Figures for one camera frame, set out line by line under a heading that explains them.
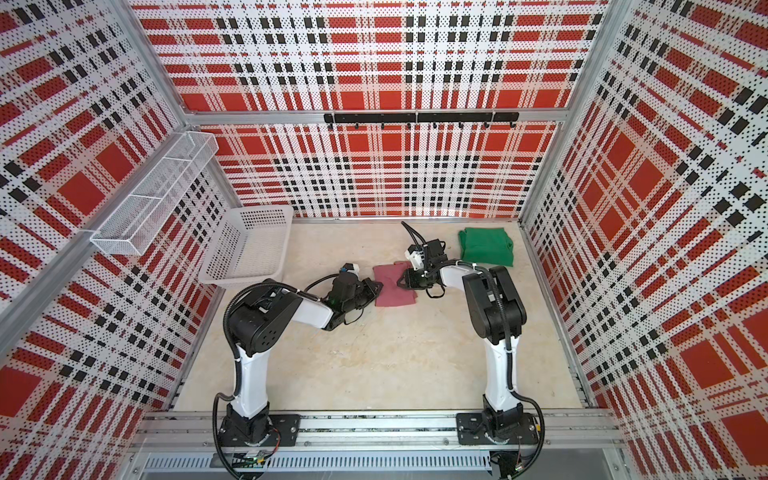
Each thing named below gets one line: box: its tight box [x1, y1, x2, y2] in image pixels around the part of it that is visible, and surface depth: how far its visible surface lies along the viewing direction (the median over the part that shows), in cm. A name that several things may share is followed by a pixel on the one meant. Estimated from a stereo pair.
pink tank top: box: [373, 261, 418, 307], surface depth 98 cm
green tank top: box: [458, 227, 515, 267], surface depth 113 cm
